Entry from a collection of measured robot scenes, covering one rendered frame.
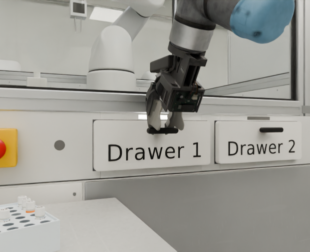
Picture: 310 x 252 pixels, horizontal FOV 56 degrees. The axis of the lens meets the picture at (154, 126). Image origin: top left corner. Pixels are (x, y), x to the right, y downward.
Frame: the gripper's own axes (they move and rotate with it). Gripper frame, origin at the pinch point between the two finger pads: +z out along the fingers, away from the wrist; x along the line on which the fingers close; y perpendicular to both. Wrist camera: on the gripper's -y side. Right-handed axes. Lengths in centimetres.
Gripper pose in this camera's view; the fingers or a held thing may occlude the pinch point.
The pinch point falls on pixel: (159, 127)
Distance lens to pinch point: 66.6
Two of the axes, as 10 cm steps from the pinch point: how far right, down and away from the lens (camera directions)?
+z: -2.2, 8.2, 5.3
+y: 3.2, 5.7, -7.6
